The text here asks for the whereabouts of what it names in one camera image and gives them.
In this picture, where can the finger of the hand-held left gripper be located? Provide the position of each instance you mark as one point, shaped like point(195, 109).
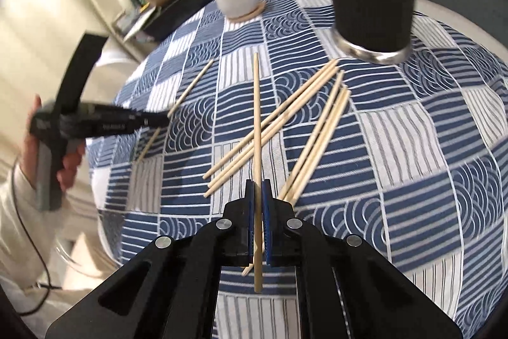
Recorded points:
point(154, 119)

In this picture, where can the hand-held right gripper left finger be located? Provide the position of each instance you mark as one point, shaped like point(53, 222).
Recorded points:
point(247, 227)

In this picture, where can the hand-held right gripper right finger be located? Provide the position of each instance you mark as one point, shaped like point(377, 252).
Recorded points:
point(270, 231)

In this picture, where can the single wooden chopstick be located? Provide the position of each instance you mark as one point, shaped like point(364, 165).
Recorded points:
point(257, 124)
point(193, 85)

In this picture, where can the bunch of wooden chopsticks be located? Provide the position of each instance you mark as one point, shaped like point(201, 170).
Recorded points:
point(317, 142)

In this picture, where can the person's left forearm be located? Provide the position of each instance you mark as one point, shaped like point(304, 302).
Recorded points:
point(16, 224)

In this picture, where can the person's left hand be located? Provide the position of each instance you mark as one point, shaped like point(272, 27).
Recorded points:
point(28, 152)

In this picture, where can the tablet in white case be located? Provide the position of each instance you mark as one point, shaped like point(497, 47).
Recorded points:
point(137, 23)

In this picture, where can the blue white patterned tablecloth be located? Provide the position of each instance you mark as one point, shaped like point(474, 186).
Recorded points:
point(397, 164)

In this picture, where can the wooden coaster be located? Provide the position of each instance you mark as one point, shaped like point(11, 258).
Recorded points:
point(258, 11)

